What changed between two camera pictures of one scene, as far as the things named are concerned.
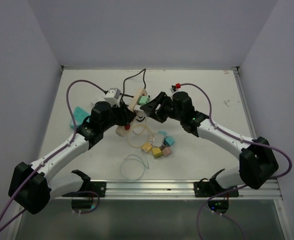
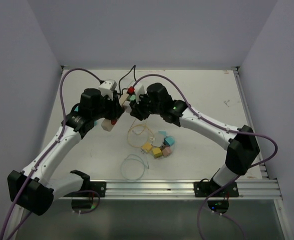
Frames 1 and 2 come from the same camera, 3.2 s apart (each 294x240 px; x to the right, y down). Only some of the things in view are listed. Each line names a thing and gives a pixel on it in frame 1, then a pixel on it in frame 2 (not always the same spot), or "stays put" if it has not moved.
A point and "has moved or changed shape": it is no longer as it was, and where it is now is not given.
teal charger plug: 169,141 stays put
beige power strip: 122,131 has moved or changed shape
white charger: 158,140 stays put
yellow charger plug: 157,152 stays put
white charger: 137,108 has moved or changed shape
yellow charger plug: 146,146 stays put
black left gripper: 124,114 → 114,108
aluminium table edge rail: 184,189 stays put
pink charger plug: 166,151 stays put
